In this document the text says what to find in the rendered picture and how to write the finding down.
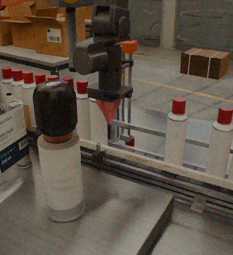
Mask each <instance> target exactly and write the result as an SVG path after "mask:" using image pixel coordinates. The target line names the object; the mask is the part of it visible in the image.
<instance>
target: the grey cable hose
mask: <svg viewBox="0 0 233 255"><path fill-rule="evenodd" d="M65 11H66V20H67V22H66V28H67V42H68V53H69V54H68V56H69V59H68V63H69V67H68V69H69V71H70V72H77V71H76V69H75V67H74V66H73V62H72V58H73V55H74V53H75V51H76V48H75V47H76V44H77V33H76V32H77V31H76V21H75V20H76V19H75V18H76V7H66V10H65Z"/></svg>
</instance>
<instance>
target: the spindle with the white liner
mask: <svg viewBox="0 0 233 255"><path fill-rule="evenodd" d="M32 100H33V104H34V112H35V120H36V126H37V128H38V131H39V132H40V133H42V135H40V136H39V137H38V140H37V144H38V150H39V160H40V166H41V172H42V180H43V189H44V195H45V197H44V202H45V204H46V215H47V216H48V217H49V218H50V219H52V220H54V221H58V222H68V221H72V220H76V219H77V218H79V217H80V216H81V215H82V214H83V213H84V210H85V204H84V201H83V200H84V194H83V184H82V178H81V154H80V137H79V135H78V134H76V133H75V132H74V130H75V127H76V124H77V122H78V120H77V103H76V93H75V89H74V87H73V86H72V85H71V84H70V83H69V82H65V81H63V80H47V81H44V82H43V83H39V84H38V85H37V86H36V87H35V90H34V92H33V95H32Z"/></svg>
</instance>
